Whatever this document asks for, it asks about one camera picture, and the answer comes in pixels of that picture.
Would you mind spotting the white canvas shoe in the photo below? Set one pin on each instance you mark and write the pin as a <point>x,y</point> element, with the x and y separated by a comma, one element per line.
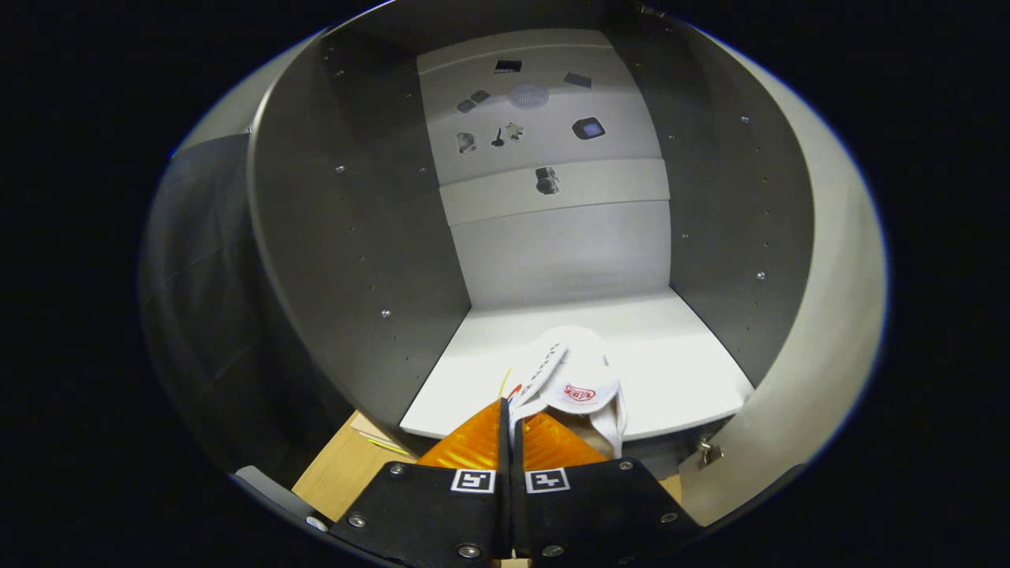
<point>580,379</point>

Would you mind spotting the dark grey shoe cabinet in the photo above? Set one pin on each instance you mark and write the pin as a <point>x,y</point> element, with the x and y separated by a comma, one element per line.
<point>355,237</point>

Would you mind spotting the white cabinet shelf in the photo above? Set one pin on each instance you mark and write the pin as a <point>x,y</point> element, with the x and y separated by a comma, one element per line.
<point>671,371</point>

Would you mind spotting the black backdrop cloth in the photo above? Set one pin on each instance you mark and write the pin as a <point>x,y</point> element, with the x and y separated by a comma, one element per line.
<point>205,315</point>

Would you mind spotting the stack of books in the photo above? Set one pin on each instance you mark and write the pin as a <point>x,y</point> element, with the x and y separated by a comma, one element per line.
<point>379,442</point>

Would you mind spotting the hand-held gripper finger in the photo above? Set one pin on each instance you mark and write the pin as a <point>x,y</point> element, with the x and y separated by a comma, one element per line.
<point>518,521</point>
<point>504,521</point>

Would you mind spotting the metal door hinge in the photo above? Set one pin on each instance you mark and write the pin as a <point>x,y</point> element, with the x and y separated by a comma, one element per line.
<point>709,453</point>

